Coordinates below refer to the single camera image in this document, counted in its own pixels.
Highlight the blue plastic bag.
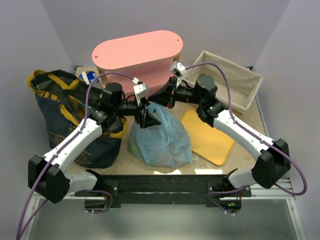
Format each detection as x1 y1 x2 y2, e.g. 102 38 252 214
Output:
128 103 194 169

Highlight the dark denim tote bag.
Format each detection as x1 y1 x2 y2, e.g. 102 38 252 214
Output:
27 70 128 169

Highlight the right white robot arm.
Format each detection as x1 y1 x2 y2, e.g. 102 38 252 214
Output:
148 74 291 189

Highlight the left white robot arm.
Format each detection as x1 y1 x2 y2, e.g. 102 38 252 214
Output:
28 81 160 204

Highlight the pink three-tier shelf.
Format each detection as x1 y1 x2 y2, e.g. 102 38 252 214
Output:
92 30 184 93

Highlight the blue white can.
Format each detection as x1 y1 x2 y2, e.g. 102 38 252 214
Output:
78 70 97 85

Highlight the yellow tray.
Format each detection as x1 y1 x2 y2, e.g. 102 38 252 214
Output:
180 108 235 166

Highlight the wicker basket with liner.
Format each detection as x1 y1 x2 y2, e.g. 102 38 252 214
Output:
185 50 263 116

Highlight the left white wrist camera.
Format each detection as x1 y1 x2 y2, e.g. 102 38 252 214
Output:
132 77 150 101

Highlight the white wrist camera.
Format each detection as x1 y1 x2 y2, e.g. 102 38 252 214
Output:
170 61 186 87
132 77 150 101

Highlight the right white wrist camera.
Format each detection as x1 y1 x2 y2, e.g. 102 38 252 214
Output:
170 61 186 87

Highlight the black base frame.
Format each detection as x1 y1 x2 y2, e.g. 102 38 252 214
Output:
75 174 252 214

